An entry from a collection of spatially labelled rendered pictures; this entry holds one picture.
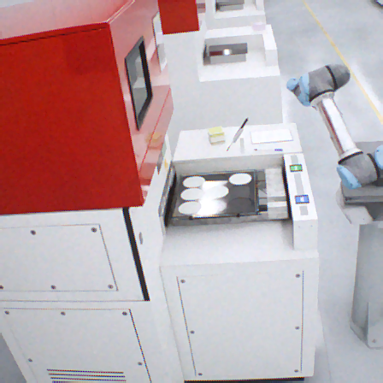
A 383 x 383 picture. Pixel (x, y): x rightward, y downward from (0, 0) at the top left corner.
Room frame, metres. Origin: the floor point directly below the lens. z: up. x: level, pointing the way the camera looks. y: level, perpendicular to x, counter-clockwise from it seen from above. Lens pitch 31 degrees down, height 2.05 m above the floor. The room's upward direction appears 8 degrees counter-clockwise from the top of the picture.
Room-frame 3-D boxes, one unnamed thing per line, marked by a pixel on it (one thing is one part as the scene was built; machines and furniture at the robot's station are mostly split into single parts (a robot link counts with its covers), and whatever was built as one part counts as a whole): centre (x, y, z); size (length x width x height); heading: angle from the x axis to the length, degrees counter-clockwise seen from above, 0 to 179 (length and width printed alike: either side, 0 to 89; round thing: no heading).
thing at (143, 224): (1.76, 0.15, 1.02); 0.82 x 0.03 x 0.40; 171
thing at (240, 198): (1.92, -0.11, 0.90); 0.34 x 0.34 x 0.01; 81
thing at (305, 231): (1.79, -0.45, 0.89); 0.55 x 0.09 x 0.14; 171
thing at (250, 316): (1.98, -0.22, 0.41); 0.97 x 0.64 x 0.82; 171
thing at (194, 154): (2.28, -0.27, 0.89); 0.62 x 0.35 x 0.14; 81
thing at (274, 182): (1.89, -0.37, 0.87); 0.36 x 0.08 x 0.03; 171
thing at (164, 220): (1.94, 0.10, 0.89); 0.44 x 0.02 x 0.10; 171
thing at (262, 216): (1.79, -0.15, 0.84); 0.50 x 0.02 x 0.03; 81
